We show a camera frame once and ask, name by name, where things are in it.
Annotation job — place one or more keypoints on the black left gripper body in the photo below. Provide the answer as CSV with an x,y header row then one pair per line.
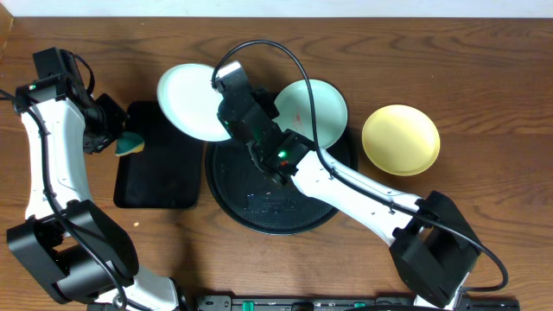
x,y
104,127

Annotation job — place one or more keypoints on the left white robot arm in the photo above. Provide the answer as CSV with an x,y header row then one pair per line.
x,y
74,250

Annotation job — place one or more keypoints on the round black tray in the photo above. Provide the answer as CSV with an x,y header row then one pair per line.
x,y
249,197

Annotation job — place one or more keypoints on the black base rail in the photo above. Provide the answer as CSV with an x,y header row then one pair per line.
x,y
227,303

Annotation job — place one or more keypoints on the rectangular black tray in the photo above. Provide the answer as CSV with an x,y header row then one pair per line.
x,y
166,173

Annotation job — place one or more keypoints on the yellow plate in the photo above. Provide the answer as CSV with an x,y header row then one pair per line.
x,y
401,140

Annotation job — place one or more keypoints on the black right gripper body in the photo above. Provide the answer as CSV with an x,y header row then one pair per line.
x,y
224,123

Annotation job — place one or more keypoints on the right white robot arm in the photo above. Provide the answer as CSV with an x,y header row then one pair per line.
x,y
430,242

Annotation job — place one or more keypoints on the mint green plate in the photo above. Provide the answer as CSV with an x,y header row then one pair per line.
x,y
293,106

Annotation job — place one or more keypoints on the green yellow sponge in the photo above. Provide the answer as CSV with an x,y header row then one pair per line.
x,y
129,143

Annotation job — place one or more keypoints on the white plate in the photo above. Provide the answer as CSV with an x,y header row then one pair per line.
x,y
189,102

